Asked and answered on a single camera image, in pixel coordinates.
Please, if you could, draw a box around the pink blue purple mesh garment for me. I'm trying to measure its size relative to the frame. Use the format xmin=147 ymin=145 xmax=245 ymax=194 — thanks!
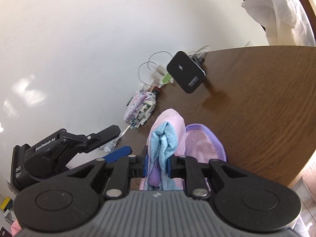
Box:
xmin=140 ymin=109 xmax=227 ymax=190

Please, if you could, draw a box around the teal floral folded cloth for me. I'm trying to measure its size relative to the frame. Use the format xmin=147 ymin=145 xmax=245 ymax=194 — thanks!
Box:
xmin=130 ymin=92 xmax=156 ymax=129

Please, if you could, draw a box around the right white charger plug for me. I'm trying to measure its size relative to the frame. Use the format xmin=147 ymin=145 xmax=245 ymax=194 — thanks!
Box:
xmin=155 ymin=65 xmax=168 ymax=78

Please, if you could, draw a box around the black charger stand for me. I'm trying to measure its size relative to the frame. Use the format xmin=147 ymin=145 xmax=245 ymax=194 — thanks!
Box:
xmin=191 ymin=55 xmax=205 ymax=67

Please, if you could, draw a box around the left white charger plug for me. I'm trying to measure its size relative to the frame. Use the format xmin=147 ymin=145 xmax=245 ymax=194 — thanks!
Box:
xmin=151 ymin=70 xmax=163 ymax=85

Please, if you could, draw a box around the purple floral folded cloth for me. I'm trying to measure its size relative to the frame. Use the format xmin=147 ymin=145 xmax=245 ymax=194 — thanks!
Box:
xmin=123 ymin=90 xmax=148 ymax=125

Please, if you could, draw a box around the long white charging cable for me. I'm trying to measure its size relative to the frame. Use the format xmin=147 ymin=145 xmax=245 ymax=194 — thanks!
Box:
xmin=137 ymin=44 xmax=211 ymax=89

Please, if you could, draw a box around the green spray bottle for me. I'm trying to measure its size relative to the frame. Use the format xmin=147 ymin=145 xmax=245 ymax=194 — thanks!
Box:
xmin=158 ymin=73 xmax=173 ymax=88

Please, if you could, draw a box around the white cloth on chair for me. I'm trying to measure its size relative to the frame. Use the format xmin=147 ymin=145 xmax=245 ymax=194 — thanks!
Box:
xmin=242 ymin=0 xmax=315 ymax=47

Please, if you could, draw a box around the white charger plug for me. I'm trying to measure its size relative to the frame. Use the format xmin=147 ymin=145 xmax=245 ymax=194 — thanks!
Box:
xmin=155 ymin=65 xmax=168 ymax=78
xmin=151 ymin=70 xmax=163 ymax=85

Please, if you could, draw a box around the white power strip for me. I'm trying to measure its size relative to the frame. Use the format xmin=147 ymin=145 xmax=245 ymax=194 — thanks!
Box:
xmin=103 ymin=125 xmax=130 ymax=154

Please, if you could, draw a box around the black wireless charger pad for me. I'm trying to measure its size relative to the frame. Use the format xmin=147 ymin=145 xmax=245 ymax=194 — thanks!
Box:
xmin=166 ymin=51 xmax=206 ymax=94

